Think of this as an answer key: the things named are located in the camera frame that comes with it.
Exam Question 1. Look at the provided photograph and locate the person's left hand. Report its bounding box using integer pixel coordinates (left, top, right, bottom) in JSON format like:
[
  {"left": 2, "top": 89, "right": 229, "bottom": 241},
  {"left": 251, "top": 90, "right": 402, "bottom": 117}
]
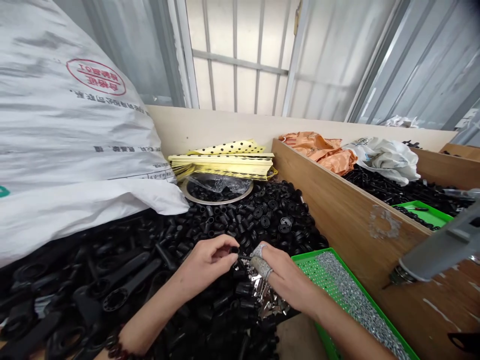
[{"left": 175, "top": 234, "right": 241, "bottom": 302}]

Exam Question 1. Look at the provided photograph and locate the clear plastic bag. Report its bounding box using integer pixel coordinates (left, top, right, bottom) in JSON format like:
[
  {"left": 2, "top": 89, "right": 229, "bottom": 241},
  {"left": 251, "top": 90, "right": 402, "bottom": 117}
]
[{"left": 187, "top": 175, "right": 250, "bottom": 196}]

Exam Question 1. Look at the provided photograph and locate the large white woven sack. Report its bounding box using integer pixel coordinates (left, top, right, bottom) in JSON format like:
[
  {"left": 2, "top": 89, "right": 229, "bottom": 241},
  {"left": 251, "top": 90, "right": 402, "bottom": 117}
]
[{"left": 0, "top": 0, "right": 191, "bottom": 268}]

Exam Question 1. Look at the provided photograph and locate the pile of black plastic handles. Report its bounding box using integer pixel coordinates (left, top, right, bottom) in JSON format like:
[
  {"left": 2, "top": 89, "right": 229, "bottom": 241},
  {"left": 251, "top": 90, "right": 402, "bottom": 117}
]
[{"left": 0, "top": 215, "right": 177, "bottom": 360}]

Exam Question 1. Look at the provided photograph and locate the stack of yellow dotted sheets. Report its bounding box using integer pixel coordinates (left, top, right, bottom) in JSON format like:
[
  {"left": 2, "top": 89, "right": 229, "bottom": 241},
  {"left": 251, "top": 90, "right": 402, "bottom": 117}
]
[{"left": 167, "top": 138, "right": 279, "bottom": 182}]

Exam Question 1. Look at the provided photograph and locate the pile of black plastic caps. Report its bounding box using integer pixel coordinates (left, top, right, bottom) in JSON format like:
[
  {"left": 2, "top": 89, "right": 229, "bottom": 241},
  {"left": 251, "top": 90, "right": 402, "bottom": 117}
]
[{"left": 149, "top": 179, "right": 330, "bottom": 360}]

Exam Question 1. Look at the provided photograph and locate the heap of black rods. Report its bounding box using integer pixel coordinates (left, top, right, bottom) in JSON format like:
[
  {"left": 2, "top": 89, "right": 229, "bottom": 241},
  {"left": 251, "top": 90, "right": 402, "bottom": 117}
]
[{"left": 343, "top": 164, "right": 480, "bottom": 218}]

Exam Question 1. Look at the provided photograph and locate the wooden divider board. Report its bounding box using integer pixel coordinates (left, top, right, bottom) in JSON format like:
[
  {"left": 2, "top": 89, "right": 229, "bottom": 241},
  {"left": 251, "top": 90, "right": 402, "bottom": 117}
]
[{"left": 271, "top": 137, "right": 480, "bottom": 360}]

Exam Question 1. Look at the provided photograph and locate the round metal bowl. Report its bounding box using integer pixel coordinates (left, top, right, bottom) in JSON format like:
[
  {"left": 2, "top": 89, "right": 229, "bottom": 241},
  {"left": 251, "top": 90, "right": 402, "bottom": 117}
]
[{"left": 181, "top": 173, "right": 255, "bottom": 205}]

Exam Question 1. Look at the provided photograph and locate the orange plastic bag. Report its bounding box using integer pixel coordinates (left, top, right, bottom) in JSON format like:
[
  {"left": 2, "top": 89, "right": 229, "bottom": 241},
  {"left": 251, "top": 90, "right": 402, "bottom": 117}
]
[{"left": 278, "top": 131, "right": 357, "bottom": 176}]

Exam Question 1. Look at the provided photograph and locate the pile of silver screws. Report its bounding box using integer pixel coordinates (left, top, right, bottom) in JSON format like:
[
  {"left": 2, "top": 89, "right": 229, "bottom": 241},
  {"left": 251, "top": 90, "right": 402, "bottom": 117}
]
[{"left": 315, "top": 250, "right": 413, "bottom": 360}]

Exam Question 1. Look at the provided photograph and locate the white plastic bag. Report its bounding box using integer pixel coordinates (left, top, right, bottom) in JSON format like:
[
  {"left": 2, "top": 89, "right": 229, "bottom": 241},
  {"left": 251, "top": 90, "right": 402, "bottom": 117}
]
[{"left": 341, "top": 136, "right": 422, "bottom": 187}]

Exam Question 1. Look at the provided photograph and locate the person's right hand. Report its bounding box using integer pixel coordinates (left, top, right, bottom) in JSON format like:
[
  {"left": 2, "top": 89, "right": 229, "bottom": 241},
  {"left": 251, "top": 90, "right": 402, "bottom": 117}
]
[{"left": 249, "top": 241, "right": 320, "bottom": 320}]

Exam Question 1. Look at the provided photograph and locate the pile of silver metal clips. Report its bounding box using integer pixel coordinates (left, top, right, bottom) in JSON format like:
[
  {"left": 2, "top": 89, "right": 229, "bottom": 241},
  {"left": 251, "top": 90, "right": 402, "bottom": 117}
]
[{"left": 234, "top": 258, "right": 292, "bottom": 320}]

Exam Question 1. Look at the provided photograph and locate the barred window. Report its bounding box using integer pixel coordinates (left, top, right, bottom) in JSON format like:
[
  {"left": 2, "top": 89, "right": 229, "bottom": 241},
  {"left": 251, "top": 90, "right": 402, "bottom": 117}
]
[{"left": 183, "top": 0, "right": 301, "bottom": 115}]

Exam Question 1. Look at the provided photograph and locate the green perforated tray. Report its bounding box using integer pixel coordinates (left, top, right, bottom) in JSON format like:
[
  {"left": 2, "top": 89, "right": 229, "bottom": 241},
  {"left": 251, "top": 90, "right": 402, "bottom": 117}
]
[{"left": 290, "top": 247, "right": 421, "bottom": 360}]

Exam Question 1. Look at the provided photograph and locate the wooden back board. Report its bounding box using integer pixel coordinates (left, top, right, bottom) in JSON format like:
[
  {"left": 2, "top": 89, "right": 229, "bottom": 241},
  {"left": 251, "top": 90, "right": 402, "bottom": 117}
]
[{"left": 144, "top": 104, "right": 459, "bottom": 157}]

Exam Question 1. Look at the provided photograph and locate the grey electric screwdriver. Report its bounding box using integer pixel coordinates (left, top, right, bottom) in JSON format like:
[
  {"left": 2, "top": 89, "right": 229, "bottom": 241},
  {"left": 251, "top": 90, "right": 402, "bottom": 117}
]
[{"left": 381, "top": 198, "right": 480, "bottom": 290}]

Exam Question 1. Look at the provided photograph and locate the green tray with black rings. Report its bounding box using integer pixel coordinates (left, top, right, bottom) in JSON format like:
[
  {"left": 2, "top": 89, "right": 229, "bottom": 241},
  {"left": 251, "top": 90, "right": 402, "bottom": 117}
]
[{"left": 391, "top": 200, "right": 455, "bottom": 232}]

